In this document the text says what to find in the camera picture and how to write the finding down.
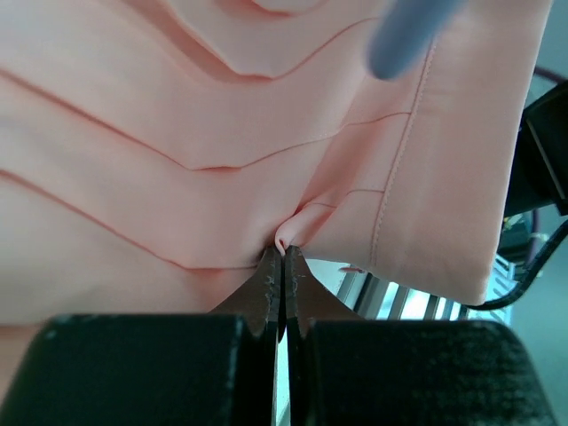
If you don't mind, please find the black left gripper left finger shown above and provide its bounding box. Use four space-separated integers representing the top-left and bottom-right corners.
1 248 282 425

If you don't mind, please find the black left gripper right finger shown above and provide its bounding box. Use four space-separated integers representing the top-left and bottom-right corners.
283 246 556 425

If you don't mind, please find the pink skirt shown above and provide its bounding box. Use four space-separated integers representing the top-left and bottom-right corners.
1 1 551 398

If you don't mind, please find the purple clothes hanger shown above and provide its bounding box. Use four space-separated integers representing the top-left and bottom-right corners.
367 0 463 80

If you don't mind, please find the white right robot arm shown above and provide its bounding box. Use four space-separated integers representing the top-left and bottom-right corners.
504 82 567 217

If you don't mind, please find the aluminium mounting rail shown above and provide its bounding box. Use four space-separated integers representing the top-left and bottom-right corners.
329 265 512 326

